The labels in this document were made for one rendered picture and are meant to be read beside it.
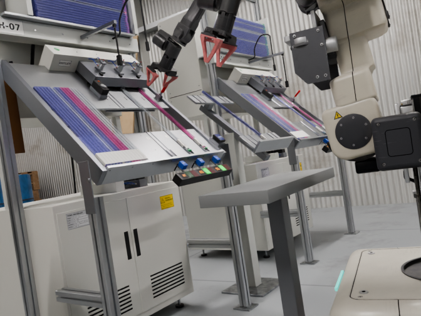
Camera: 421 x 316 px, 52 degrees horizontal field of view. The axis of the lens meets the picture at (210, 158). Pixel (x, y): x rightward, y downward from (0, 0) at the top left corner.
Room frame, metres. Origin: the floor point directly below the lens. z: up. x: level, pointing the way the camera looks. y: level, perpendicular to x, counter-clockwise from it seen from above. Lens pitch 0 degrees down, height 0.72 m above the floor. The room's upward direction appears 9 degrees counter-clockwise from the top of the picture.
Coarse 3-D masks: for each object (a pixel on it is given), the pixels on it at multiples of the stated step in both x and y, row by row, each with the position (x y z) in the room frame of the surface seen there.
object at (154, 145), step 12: (144, 132) 1.77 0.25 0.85; (156, 132) 1.81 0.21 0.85; (180, 132) 1.92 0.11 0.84; (192, 132) 1.98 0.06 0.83; (84, 144) 1.49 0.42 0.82; (144, 144) 1.68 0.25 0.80; (156, 144) 1.73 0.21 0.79; (168, 144) 1.77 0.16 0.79; (192, 144) 1.88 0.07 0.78; (204, 144) 1.93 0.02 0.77; (156, 156) 1.65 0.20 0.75; (168, 156) 1.69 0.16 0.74
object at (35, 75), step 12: (24, 72) 1.72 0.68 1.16; (36, 72) 1.77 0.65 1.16; (48, 72) 1.82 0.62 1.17; (60, 72) 1.87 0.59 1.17; (72, 72) 1.93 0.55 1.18; (36, 84) 1.69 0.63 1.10; (48, 84) 1.73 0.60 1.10; (60, 84) 1.78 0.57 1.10; (72, 84) 1.83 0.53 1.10; (84, 84) 1.88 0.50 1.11; (96, 96) 1.84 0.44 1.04; (108, 96) 1.89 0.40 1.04; (120, 96) 1.95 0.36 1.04; (132, 96) 2.01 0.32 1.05; (108, 108) 1.80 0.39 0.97; (120, 108) 1.86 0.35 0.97; (132, 108) 1.91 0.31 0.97; (156, 108) 2.03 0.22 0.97; (168, 108) 2.10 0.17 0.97
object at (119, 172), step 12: (180, 156) 1.69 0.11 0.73; (192, 156) 1.74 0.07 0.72; (204, 156) 1.82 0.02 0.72; (108, 168) 1.40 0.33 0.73; (120, 168) 1.45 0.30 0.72; (132, 168) 1.50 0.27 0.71; (144, 168) 1.55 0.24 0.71; (156, 168) 1.61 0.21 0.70; (168, 168) 1.67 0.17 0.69; (108, 180) 1.44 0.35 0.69; (120, 180) 1.49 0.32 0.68
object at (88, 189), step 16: (16, 0) 1.78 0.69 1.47; (128, 0) 2.21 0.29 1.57; (16, 16) 1.72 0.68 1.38; (32, 16) 1.76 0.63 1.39; (128, 16) 2.22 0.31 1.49; (16, 32) 1.74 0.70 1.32; (112, 32) 2.10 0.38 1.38; (224, 160) 2.00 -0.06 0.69; (80, 176) 1.39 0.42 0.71; (80, 192) 2.03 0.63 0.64; (96, 192) 1.96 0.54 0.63; (192, 240) 2.11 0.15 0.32; (208, 240) 2.05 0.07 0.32; (224, 240) 2.00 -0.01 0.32; (64, 288) 1.56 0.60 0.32; (80, 304) 1.46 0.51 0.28; (96, 304) 1.41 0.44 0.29; (256, 304) 1.98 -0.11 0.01
